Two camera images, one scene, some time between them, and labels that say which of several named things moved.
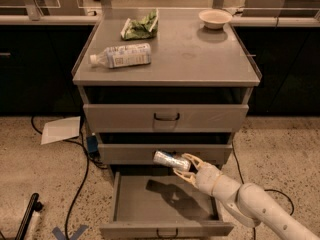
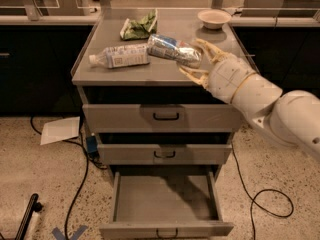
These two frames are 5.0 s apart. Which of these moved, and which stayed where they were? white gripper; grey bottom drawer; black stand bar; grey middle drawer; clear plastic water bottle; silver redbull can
Moved: silver redbull can; white gripper
Stayed: grey middle drawer; black stand bar; clear plastic water bottle; grey bottom drawer
